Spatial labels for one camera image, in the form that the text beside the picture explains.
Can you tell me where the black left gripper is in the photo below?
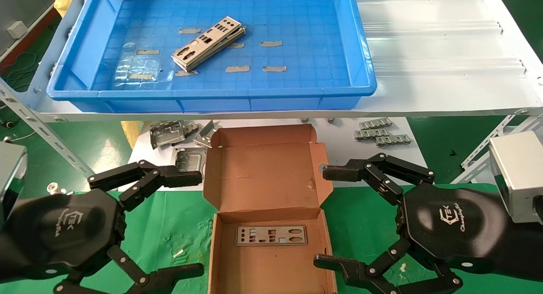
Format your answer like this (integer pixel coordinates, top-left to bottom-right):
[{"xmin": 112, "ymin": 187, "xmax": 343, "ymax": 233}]
[{"xmin": 0, "ymin": 160, "xmax": 205, "ymax": 294}]

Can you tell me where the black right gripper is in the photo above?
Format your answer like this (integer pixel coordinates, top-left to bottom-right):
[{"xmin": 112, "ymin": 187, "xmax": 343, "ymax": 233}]
[{"xmin": 314, "ymin": 153, "xmax": 543, "ymax": 294}]

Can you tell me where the silver metal shield plate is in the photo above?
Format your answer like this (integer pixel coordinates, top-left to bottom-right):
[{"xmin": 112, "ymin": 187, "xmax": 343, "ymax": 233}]
[{"xmin": 235, "ymin": 225, "xmax": 308, "ymax": 246}]

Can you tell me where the brown cardboard box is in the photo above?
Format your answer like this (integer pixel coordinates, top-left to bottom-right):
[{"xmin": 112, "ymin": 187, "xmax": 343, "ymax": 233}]
[{"xmin": 203, "ymin": 124, "xmax": 338, "ymax": 294}]

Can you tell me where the blue plastic tray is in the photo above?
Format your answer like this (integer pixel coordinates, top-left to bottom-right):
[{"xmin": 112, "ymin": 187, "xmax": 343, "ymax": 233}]
[{"xmin": 46, "ymin": 0, "xmax": 378, "ymax": 113}]

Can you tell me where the white socket box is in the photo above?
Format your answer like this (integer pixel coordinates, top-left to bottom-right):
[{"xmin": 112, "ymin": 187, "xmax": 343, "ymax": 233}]
[{"xmin": 6, "ymin": 20, "xmax": 28, "ymax": 38}]

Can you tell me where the toothed grey metal strip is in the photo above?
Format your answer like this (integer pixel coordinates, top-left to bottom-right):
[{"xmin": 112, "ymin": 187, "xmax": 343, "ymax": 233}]
[
  {"xmin": 354, "ymin": 129, "xmax": 391, "ymax": 140},
  {"xmin": 359, "ymin": 118, "xmax": 393, "ymax": 129},
  {"xmin": 375, "ymin": 134, "xmax": 412, "ymax": 146}
]

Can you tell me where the silver binder clip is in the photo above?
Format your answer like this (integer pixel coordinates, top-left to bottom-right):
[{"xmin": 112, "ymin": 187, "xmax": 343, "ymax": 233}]
[{"xmin": 48, "ymin": 182, "xmax": 76, "ymax": 197}]

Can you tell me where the angled grey metal part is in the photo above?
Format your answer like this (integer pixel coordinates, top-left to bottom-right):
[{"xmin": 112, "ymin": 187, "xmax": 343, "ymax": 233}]
[{"xmin": 193, "ymin": 120, "xmax": 222, "ymax": 148}]

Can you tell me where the clear tape patch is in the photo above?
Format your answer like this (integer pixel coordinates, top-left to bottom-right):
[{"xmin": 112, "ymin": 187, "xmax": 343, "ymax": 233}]
[{"xmin": 114, "ymin": 42, "xmax": 164, "ymax": 90}]

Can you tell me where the white metal shelf rack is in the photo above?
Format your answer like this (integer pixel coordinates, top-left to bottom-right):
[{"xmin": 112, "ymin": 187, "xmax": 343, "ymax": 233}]
[{"xmin": 0, "ymin": 0, "xmax": 543, "ymax": 193}]

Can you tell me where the stack of metal shield plates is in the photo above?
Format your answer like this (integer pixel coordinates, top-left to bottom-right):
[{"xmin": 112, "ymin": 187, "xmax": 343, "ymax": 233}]
[{"xmin": 171, "ymin": 17, "xmax": 246, "ymax": 72}]

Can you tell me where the bent grey metal bracket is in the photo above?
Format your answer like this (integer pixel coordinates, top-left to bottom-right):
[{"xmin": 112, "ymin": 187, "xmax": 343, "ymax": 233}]
[{"xmin": 149, "ymin": 120, "xmax": 187, "ymax": 149}]

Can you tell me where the white floor cable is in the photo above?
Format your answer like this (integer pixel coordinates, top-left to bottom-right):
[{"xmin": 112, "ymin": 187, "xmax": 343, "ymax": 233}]
[{"xmin": 0, "ymin": 129, "xmax": 36, "ymax": 144}]

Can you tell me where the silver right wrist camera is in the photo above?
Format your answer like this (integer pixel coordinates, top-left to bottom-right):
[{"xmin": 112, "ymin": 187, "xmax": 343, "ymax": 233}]
[{"xmin": 489, "ymin": 131, "xmax": 543, "ymax": 224}]

